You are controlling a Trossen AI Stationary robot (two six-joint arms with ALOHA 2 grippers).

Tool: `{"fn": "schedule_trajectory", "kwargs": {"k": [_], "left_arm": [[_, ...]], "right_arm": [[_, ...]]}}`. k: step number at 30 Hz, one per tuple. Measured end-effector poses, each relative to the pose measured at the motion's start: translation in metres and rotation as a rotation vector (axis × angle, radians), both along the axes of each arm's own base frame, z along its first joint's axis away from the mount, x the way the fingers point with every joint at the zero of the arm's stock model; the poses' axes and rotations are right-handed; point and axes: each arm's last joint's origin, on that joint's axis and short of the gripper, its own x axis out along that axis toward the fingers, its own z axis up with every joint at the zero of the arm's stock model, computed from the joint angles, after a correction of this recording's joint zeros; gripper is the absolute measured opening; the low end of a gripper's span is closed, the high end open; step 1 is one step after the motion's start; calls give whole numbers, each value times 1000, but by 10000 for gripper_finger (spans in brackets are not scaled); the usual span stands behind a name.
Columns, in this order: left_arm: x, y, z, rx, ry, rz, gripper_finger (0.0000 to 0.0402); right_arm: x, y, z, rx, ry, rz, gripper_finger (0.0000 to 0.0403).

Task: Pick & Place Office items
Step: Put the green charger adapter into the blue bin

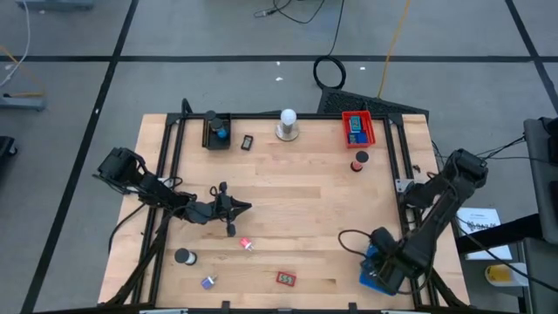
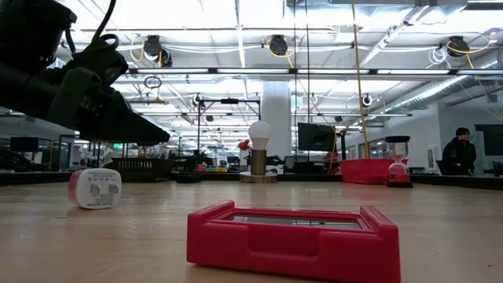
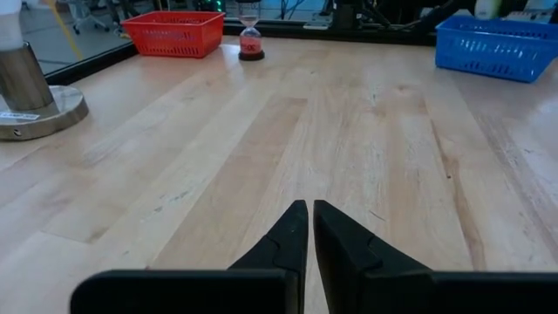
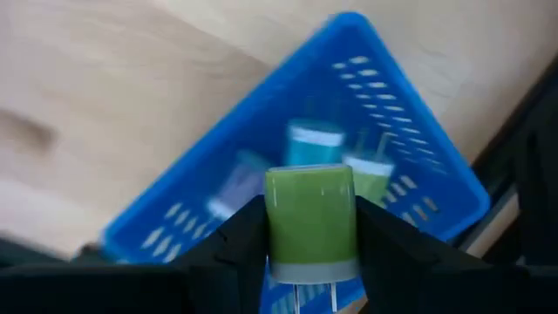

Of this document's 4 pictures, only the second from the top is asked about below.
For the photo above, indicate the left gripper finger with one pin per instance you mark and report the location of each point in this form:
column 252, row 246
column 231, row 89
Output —
column 122, row 126

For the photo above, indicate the black plastic tray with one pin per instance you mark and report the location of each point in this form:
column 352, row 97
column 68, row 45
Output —
column 137, row 169

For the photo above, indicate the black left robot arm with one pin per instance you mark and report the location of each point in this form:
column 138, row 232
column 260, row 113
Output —
column 23, row 47

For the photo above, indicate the black monitor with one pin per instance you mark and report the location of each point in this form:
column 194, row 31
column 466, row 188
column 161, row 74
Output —
column 316, row 137
column 491, row 139
column 24, row 144

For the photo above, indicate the white bulb lamp brass stand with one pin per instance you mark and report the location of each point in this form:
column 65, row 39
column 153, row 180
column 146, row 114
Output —
column 259, row 135

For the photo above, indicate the red digital clock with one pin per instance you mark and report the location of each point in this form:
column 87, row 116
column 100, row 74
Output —
column 291, row 243

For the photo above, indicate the red plastic tray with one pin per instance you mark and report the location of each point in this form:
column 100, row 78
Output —
column 365, row 171

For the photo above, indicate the red sand hourglass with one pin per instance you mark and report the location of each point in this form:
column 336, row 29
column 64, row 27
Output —
column 399, row 173

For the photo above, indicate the person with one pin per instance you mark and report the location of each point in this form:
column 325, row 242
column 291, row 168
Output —
column 457, row 153

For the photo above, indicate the pink wall charger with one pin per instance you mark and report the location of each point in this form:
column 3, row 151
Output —
column 96, row 188

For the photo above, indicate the black aluminium frame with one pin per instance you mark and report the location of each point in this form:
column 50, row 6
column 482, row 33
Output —
column 452, row 181

